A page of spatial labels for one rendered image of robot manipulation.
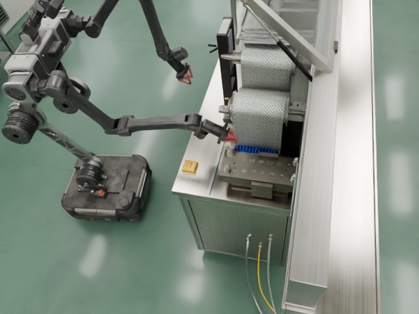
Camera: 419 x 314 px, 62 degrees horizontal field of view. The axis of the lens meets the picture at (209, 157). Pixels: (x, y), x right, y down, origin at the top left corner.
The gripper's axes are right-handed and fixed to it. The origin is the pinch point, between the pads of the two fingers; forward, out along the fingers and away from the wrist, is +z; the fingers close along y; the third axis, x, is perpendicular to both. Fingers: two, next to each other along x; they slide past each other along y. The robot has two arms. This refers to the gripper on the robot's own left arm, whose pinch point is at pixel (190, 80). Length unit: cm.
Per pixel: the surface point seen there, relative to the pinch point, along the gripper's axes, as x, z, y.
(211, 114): -3.6, 19.0, -14.5
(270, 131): -48, 14, -50
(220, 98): -7.5, 21.1, -0.6
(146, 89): 122, 51, 105
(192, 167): 0, 14, -56
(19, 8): 295, -66, 247
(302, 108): -65, 9, -47
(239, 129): -34, 7, -48
